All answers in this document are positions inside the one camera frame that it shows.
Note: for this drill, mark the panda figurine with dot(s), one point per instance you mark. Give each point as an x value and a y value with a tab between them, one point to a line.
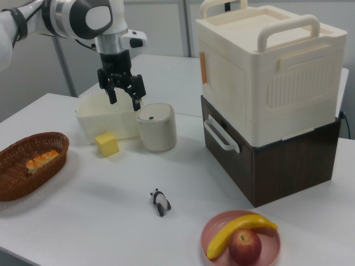
161	202

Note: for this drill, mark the orange bread toy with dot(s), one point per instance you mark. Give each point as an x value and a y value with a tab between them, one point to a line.
41	161

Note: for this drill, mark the pink plate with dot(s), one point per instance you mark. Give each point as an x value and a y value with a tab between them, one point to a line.
219	249

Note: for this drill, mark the white round lidded trash can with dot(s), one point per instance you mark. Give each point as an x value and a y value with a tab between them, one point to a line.
156	127

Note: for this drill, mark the cream plastic storage box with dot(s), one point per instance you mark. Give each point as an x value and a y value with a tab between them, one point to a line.
266	72

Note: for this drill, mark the yellow cube block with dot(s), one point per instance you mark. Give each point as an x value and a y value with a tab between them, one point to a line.
106	144

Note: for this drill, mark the red apple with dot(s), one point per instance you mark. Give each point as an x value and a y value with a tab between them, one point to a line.
244	246

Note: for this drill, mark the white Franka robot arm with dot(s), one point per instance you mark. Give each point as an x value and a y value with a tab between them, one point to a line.
69	16

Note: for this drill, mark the yellow banana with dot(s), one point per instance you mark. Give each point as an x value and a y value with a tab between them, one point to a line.
235	232

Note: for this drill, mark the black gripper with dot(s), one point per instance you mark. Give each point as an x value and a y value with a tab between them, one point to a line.
115	66

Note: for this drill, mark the white open plastic bin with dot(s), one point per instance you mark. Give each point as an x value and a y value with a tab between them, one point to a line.
105	119

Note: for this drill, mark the dark wood drawer cabinet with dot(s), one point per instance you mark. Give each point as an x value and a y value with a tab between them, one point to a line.
277	163

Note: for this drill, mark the brown wicker basket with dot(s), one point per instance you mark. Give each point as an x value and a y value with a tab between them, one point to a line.
33	163

